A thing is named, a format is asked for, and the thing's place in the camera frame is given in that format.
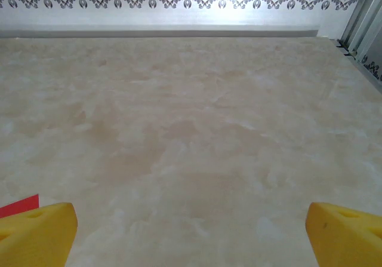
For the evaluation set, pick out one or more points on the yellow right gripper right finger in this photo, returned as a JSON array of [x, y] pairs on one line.
[[346, 240]]

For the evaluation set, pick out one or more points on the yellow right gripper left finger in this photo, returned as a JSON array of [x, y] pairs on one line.
[[35, 240]]

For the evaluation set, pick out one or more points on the red square paper sheet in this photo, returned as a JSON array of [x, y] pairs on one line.
[[21, 205]]

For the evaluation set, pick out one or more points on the aluminium frame side rail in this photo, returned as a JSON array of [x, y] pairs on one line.
[[355, 58]]

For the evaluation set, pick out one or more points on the aluminium frame corner post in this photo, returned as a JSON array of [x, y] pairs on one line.
[[362, 19]]

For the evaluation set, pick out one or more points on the aluminium frame wall rail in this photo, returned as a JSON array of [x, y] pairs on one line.
[[149, 33]]

